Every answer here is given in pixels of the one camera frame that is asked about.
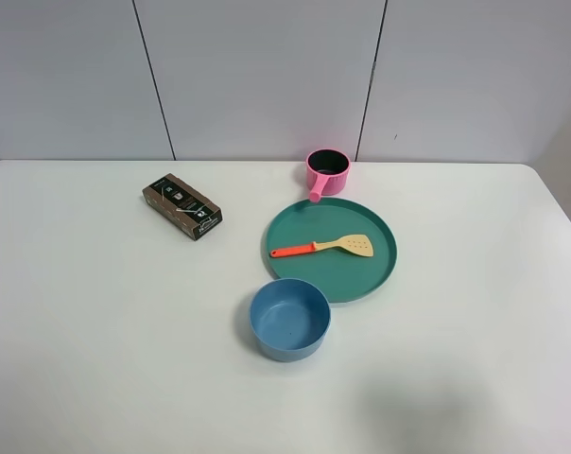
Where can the yellow spatula with red handle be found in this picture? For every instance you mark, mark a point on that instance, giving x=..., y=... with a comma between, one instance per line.
x=359, y=245

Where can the green round plate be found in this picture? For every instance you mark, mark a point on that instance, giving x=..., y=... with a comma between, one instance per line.
x=342, y=276

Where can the pink saucepan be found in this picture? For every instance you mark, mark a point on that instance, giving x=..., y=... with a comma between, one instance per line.
x=326, y=173

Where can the brown cardboard box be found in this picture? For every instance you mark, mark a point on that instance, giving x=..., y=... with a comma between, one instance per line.
x=182, y=205

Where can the blue bowl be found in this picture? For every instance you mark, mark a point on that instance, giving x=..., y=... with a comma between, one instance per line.
x=289, y=319

